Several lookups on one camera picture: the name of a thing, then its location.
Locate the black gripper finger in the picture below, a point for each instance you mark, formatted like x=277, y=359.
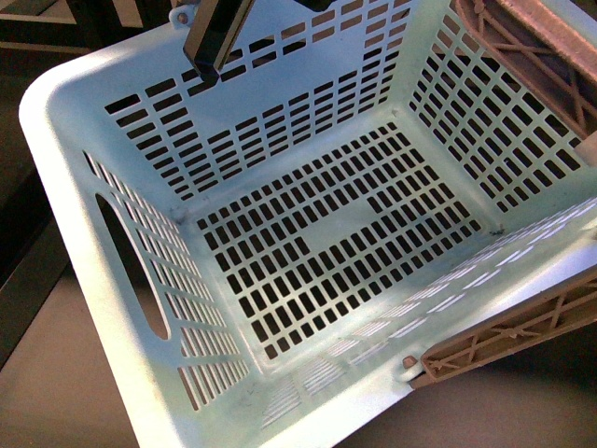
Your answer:
x=213, y=32

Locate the light blue plastic basket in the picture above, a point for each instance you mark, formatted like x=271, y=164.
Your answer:
x=250, y=248

